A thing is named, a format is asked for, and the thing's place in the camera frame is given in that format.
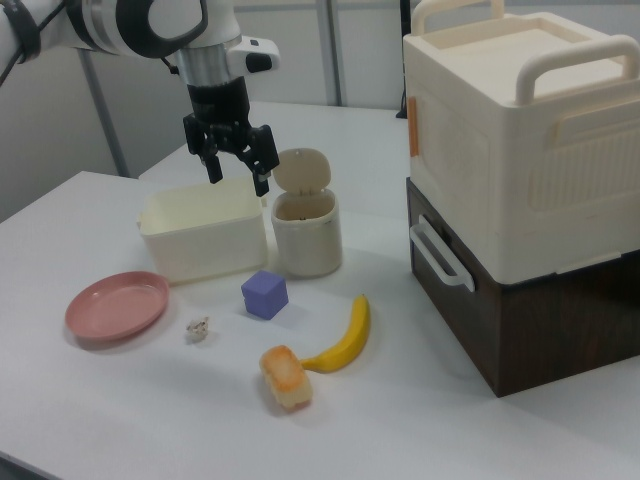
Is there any cream rectangular plastic bin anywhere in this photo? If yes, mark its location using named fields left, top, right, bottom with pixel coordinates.
left=137, top=177, right=269, bottom=287

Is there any white appliance with handle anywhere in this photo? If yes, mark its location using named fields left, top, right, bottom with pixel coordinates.
left=405, top=177, right=640, bottom=399

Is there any yellow banana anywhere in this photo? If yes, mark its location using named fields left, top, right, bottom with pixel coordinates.
left=299, top=293, right=373, bottom=374

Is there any cream trash can with lid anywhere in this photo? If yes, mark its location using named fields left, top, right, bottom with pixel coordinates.
left=269, top=147, right=345, bottom=279

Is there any black camera stand pole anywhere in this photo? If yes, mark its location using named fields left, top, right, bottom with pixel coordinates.
left=396, top=0, right=414, bottom=121

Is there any toasted bread loaf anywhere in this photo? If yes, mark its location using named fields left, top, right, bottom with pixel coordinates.
left=258, top=344, right=316, bottom=414

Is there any white paper ball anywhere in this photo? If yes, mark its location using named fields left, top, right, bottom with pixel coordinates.
left=183, top=314, right=212, bottom=346

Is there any purple cube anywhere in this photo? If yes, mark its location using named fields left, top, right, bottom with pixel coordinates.
left=240, top=269, right=291, bottom=323

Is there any white drawer handle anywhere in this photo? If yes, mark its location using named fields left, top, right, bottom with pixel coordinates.
left=409, top=214, right=477, bottom=292

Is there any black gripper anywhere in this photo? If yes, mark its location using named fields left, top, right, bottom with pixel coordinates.
left=182, top=78, right=281, bottom=198

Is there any pink plate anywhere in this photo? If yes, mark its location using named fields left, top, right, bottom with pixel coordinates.
left=64, top=270, right=172, bottom=344

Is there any orange tape strip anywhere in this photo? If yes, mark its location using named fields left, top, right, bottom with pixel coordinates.
left=406, top=97, right=422, bottom=159

